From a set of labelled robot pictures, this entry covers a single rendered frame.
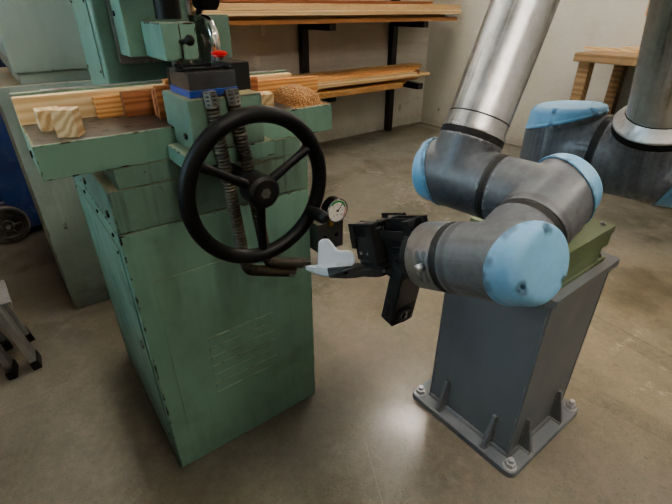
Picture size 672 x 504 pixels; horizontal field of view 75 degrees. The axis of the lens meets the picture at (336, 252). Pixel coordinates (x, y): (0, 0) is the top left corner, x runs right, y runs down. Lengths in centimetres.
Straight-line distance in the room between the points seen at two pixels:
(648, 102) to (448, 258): 54
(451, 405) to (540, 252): 101
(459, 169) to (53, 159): 65
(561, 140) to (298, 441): 103
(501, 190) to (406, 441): 95
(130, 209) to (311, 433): 83
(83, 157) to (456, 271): 65
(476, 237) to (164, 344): 79
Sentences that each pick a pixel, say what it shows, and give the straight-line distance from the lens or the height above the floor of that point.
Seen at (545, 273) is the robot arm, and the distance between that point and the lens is 50.
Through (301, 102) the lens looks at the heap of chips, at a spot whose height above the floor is 91.
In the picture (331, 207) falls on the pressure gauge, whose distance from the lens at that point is 106.
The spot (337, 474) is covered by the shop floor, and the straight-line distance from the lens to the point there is 131.
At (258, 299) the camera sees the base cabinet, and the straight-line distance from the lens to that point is 113.
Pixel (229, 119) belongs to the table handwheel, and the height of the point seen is 94.
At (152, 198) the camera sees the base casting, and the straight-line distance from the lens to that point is 92.
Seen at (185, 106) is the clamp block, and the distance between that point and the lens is 81.
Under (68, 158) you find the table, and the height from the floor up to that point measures 87.
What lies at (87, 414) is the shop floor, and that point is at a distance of 162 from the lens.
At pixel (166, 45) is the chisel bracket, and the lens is 101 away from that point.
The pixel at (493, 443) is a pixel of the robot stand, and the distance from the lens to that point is 140.
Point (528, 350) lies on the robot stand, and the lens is 115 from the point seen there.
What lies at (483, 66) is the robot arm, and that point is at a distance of 65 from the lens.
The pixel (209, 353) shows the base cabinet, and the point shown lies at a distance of 115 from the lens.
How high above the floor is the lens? 109
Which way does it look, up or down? 29 degrees down
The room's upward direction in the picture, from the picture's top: straight up
